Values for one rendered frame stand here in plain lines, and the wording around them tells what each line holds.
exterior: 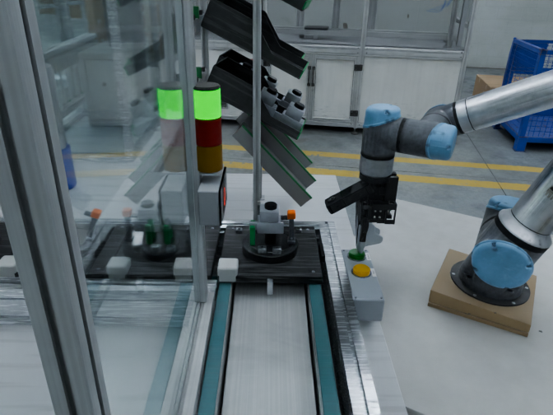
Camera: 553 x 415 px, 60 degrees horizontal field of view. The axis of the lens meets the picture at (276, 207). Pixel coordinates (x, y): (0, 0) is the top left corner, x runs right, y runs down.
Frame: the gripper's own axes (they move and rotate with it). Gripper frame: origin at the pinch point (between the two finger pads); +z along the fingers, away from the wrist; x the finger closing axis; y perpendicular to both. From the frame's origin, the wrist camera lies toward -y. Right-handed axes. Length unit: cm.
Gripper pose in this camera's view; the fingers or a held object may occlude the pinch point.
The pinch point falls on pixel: (357, 248)
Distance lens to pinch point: 121.4
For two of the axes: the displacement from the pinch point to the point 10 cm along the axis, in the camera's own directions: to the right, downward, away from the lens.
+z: -0.2, 9.0, 4.5
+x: -0.1, -4.5, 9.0
